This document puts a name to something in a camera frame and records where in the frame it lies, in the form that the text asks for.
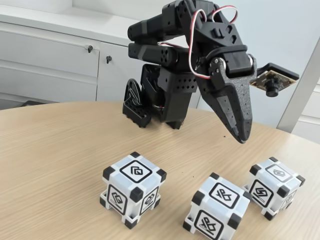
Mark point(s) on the white cube with zigzag symbol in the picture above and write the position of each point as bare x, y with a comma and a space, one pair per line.
272, 187

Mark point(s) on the white cube with ampersand symbol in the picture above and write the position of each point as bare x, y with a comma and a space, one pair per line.
220, 205

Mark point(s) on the white drawer unit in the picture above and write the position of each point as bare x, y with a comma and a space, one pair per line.
311, 117

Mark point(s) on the black cabinet key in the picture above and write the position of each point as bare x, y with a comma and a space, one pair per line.
108, 59
90, 48

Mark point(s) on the white cube with pentagon symbol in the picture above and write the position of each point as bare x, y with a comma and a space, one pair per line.
130, 190

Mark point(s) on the white cabinet with locks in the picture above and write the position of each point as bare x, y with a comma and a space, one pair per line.
50, 72

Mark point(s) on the gripper camera board with mount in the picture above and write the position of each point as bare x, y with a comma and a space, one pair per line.
277, 80

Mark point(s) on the white slanted post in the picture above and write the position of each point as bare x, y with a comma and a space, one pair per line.
295, 105

